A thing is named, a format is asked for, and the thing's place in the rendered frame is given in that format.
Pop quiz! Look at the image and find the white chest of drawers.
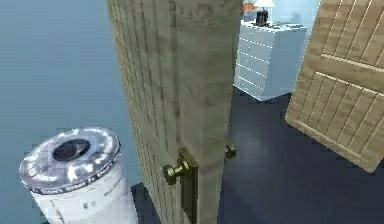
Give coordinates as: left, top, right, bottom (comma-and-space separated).
233, 19, 308, 102

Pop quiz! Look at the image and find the orange box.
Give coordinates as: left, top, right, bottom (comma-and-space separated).
241, 1, 258, 16

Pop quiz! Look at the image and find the light wooden slatted door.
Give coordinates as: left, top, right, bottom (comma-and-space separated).
284, 0, 384, 174

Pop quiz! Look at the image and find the white shade table lamp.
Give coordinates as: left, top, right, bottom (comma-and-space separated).
252, 0, 276, 28

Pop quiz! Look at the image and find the light wooden room door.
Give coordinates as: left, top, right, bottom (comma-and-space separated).
106, 0, 244, 224

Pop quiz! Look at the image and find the white round trash bin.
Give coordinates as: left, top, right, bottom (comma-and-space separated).
18, 126, 139, 224

